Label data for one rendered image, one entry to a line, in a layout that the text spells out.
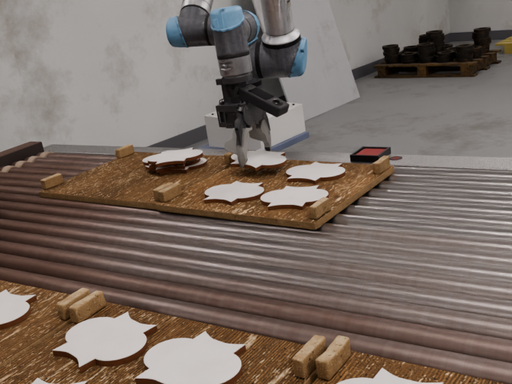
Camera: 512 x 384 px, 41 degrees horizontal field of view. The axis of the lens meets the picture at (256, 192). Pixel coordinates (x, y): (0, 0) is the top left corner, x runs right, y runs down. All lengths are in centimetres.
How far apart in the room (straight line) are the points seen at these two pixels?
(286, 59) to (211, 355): 131
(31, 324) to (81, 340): 14
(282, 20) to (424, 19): 745
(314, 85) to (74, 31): 232
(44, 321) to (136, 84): 461
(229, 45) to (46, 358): 84
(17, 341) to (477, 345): 64
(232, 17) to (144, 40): 416
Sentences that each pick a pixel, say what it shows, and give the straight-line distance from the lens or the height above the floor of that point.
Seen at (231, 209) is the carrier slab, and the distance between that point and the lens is 142.
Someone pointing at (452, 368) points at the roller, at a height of 91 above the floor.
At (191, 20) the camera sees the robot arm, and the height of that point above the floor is 130.
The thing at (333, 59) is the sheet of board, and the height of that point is 42.
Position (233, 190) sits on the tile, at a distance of 150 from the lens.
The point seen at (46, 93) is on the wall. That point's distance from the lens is 517.
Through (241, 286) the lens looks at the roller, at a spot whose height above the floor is 91.
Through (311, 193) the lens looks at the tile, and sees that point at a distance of 141.
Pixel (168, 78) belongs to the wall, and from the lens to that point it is 587.
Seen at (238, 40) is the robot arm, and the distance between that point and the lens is 158.
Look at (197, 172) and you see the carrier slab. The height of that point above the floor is 94.
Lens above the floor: 141
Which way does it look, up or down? 18 degrees down
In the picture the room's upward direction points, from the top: 9 degrees counter-clockwise
